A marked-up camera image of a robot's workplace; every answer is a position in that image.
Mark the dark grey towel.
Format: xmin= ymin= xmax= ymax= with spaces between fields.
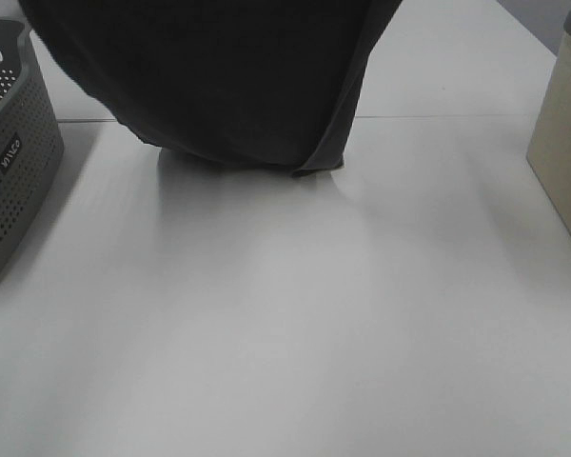
xmin=20 ymin=1 xmax=399 ymax=175

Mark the grey perforated plastic basket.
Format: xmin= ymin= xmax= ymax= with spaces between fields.
xmin=0 ymin=17 xmax=64 ymax=274

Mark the beige fabric bin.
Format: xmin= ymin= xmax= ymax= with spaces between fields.
xmin=526 ymin=10 xmax=571 ymax=236

